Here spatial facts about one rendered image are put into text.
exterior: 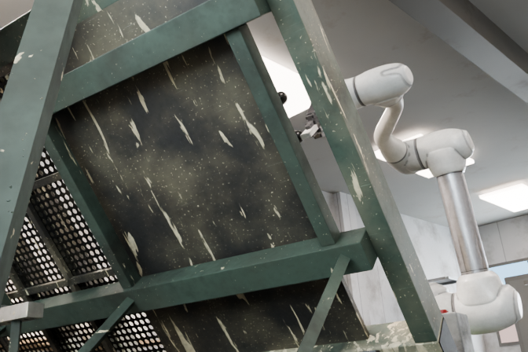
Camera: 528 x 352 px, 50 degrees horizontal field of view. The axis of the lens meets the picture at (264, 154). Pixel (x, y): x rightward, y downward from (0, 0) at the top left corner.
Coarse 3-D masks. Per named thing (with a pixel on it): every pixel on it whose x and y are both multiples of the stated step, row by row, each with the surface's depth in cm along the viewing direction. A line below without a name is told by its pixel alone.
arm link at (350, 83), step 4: (348, 80) 180; (352, 80) 179; (348, 84) 178; (352, 84) 178; (348, 88) 178; (352, 88) 177; (352, 92) 177; (356, 92) 177; (352, 96) 177; (356, 96) 177; (356, 100) 178; (360, 100) 177; (356, 104) 179; (360, 104) 179
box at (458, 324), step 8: (456, 312) 164; (448, 320) 163; (456, 320) 162; (464, 320) 168; (456, 328) 161; (464, 328) 165; (456, 336) 161; (464, 336) 163; (456, 344) 160; (464, 344) 161; (472, 344) 168
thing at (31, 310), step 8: (16, 304) 152; (24, 304) 150; (32, 304) 150; (40, 304) 152; (0, 312) 155; (8, 312) 153; (16, 312) 151; (24, 312) 149; (32, 312) 149; (40, 312) 151; (0, 320) 154; (8, 320) 152; (16, 320) 152; (24, 320) 153
